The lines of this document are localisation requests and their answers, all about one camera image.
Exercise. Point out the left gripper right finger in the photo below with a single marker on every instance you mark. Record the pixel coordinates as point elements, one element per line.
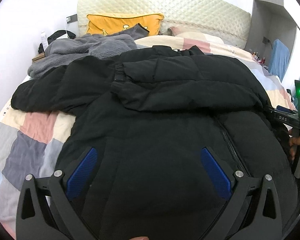
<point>252,208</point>

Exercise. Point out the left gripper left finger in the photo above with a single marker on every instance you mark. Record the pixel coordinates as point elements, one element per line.
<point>45,210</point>

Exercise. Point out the black puffer jacket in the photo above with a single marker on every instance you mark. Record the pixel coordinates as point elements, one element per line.
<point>148,113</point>

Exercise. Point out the blue towel on chair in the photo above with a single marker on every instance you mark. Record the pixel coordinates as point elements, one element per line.
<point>279,59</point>

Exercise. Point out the patchwork pastel duvet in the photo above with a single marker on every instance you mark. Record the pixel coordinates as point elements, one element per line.
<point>31,142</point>

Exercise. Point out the grey wardrobe cabinet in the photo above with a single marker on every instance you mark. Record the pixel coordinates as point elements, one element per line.
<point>270,21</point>

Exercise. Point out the cream quilted headboard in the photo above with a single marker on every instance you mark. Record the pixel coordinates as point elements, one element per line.
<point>214,17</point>

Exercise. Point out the wooden nightstand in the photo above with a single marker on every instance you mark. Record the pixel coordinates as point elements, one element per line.
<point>38,57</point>

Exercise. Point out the grey fleece garment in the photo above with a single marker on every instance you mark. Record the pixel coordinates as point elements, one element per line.
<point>64,51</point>

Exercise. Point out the white bottle on nightstand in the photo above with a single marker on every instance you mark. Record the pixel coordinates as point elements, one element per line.
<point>45,43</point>

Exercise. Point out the black bag on nightstand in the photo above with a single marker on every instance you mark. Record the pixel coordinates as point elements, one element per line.
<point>60,34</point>

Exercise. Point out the yellow pillow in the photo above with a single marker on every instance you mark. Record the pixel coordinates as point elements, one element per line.
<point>107,24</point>

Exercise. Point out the wall socket plate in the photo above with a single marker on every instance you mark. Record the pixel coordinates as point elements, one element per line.
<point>72,19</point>

